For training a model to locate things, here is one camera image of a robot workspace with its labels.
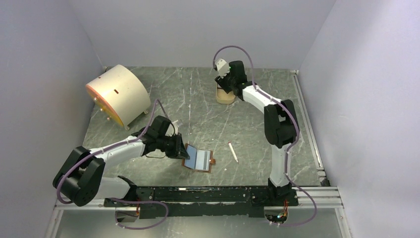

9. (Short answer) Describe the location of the red capped white marker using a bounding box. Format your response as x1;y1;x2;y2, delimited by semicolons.
228;141;239;163

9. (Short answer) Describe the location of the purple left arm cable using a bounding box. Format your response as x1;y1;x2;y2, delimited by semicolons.
56;99;169;231

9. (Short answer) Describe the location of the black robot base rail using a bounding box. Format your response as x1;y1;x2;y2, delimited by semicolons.
104;185;299;219

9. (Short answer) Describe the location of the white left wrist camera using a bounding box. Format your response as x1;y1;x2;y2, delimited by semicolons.
166;119;183;136

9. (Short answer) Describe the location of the beige cylindrical drum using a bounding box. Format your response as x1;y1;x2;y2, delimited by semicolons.
85;64;151;130

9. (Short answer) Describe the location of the white grey striped card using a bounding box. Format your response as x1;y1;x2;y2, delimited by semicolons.
191;150;211;172

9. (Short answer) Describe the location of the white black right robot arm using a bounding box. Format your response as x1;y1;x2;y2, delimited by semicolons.
213;59;300;205

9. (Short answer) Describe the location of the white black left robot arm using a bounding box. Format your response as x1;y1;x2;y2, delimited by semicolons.
52;116;190;207

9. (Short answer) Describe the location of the beige card tray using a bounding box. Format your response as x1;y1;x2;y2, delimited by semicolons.
215;84;236;105

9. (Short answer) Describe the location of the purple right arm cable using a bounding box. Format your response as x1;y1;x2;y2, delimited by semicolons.
212;45;318;228

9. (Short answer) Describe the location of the brown leather card holder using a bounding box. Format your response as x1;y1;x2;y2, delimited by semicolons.
182;144;216;173

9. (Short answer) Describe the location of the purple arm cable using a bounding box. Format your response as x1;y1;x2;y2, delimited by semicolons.
56;99;169;231
212;45;318;228

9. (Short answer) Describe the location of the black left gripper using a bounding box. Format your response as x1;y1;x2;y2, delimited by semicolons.
157;132;190;160

